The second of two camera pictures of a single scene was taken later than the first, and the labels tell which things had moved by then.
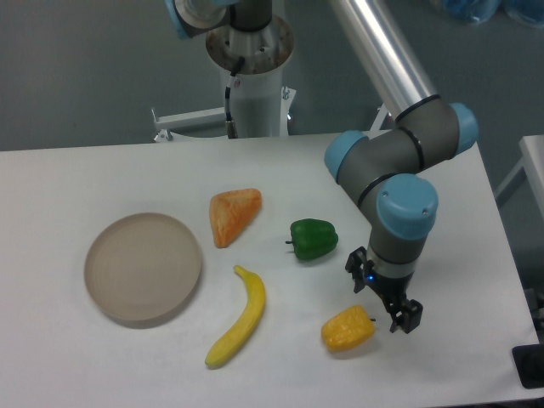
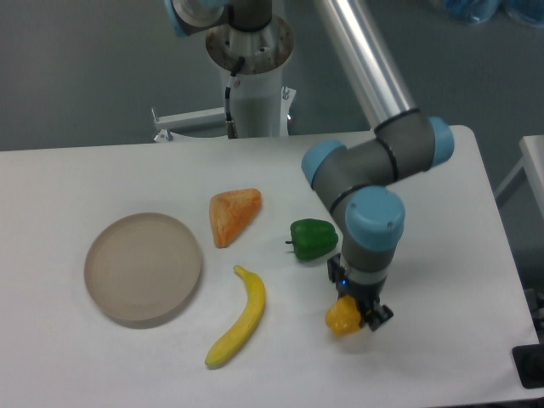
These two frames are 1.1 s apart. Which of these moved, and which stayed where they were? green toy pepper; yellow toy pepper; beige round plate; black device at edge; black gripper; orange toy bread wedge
Moved: yellow toy pepper; black gripper
Stayed: black device at edge; orange toy bread wedge; green toy pepper; beige round plate
